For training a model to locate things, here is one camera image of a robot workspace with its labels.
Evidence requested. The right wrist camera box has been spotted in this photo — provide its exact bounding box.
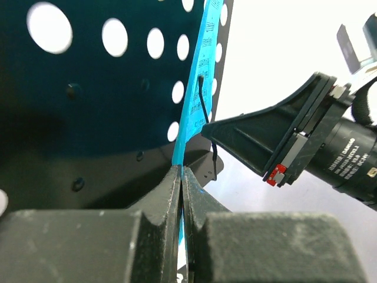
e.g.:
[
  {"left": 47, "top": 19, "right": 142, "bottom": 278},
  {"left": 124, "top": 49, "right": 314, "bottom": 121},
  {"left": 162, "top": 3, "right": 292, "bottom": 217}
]
[{"left": 336, "top": 11, "right": 376, "bottom": 75}]

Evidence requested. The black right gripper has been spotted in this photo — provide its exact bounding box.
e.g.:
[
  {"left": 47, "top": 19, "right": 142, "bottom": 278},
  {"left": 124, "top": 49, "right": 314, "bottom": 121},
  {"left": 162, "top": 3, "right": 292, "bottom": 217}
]
[{"left": 201, "top": 72, "right": 376, "bottom": 210}]

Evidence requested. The black music stand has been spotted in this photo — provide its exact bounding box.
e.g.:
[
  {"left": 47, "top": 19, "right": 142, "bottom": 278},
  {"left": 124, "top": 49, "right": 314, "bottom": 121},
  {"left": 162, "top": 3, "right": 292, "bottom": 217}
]
[{"left": 1, "top": 1, "right": 234, "bottom": 212}]

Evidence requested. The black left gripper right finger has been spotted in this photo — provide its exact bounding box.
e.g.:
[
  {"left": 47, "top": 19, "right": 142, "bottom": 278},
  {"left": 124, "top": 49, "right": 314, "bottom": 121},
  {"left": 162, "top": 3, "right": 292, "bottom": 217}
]
[{"left": 181, "top": 167, "right": 367, "bottom": 282}]

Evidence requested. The blue sheet music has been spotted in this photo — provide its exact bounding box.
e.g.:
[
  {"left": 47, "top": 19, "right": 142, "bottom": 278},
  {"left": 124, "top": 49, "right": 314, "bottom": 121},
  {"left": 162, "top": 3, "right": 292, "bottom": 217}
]
[{"left": 171, "top": 0, "right": 226, "bottom": 260}]

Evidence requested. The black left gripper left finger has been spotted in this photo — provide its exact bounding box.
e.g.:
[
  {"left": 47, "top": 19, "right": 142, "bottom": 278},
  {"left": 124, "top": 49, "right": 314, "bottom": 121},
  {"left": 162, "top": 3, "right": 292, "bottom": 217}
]
[{"left": 1, "top": 166, "right": 181, "bottom": 282}]

